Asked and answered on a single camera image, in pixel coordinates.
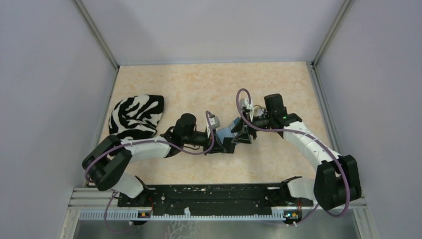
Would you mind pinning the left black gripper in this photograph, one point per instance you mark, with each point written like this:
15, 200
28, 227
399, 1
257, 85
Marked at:
218, 147

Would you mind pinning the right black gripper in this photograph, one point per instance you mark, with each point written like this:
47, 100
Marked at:
244, 137

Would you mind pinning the blue card holder wallet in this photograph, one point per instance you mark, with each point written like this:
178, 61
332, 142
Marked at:
226, 131

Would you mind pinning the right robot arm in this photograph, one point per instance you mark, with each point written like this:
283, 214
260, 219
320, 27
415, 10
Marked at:
336, 182

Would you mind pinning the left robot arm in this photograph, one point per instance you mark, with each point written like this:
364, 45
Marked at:
105, 166

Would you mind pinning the zebra striped cloth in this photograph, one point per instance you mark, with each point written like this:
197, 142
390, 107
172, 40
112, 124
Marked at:
136, 117

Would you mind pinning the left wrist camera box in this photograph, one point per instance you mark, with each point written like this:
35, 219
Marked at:
214, 122

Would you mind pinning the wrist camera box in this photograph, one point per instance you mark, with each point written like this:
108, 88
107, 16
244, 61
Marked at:
214, 122
247, 106

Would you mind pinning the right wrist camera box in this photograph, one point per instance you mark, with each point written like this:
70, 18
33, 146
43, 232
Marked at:
247, 106

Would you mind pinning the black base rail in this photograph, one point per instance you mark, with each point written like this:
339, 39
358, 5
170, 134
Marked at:
251, 201

